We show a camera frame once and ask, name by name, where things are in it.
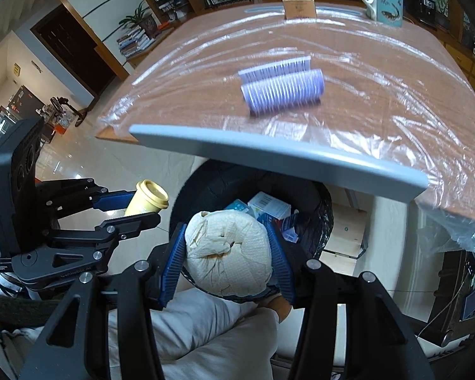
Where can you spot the small white blue box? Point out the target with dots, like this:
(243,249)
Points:
(269,206)

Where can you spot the paper towel ball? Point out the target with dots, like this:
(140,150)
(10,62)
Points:
(225,253)

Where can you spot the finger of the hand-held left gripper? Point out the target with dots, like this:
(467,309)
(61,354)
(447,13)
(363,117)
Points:
(111,200)
(134,221)

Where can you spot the brown cardboard box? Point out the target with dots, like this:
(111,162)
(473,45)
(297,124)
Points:
(299,6)

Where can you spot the yellow wall sign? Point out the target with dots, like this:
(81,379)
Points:
(18,69)

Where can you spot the dark wooden door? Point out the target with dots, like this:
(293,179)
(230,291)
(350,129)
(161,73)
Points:
(75,51)

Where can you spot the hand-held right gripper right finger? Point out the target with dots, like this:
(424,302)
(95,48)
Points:
(279,261)

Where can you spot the wooden sideboard with drawers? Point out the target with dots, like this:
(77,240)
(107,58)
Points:
(461,57)

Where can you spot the bin with black bag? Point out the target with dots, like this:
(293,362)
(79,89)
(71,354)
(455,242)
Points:
(221,182)

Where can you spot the teal patterned mug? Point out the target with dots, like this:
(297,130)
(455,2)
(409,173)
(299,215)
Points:
(384,6)

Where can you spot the purple hair roller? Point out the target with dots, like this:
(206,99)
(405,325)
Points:
(281,93)

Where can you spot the blue clear packet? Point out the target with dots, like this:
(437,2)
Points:
(291,227)

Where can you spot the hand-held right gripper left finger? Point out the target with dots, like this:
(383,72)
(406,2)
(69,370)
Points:
(174,261)

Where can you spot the black coffee machine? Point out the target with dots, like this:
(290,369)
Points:
(419,2)

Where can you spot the pale yellow plastic cup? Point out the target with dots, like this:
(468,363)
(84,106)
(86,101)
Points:
(148,198)

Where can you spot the stack of books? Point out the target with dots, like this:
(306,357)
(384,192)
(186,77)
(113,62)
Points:
(134,41)

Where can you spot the potted plant brown pot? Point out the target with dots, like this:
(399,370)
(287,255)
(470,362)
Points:
(142,19)

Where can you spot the purple ridged roller clip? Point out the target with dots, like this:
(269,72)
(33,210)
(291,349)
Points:
(273,69)

